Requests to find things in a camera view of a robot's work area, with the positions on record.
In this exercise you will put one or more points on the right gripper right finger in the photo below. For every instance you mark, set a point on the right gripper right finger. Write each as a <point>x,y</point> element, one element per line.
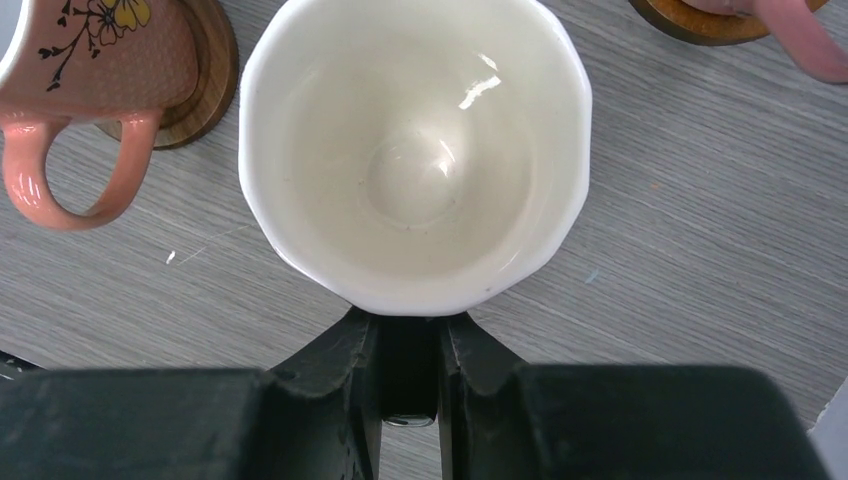
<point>501,417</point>

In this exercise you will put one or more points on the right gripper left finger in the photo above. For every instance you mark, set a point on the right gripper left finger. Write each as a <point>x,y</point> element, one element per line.
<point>311,417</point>

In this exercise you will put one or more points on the black mug white inside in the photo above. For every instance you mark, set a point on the black mug white inside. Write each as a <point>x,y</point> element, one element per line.
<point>415,158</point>

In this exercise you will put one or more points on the dark wooden coaster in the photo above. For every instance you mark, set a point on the dark wooden coaster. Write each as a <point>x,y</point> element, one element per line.
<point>205,73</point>

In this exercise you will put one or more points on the pink mug white inside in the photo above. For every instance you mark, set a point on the pink mug white inside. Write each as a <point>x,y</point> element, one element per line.
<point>36,42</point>

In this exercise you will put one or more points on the ridged wooden coaster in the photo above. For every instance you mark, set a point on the ridged wooden coaster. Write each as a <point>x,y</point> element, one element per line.
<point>685,23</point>

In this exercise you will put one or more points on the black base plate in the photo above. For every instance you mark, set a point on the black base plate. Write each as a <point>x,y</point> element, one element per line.
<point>13,367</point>

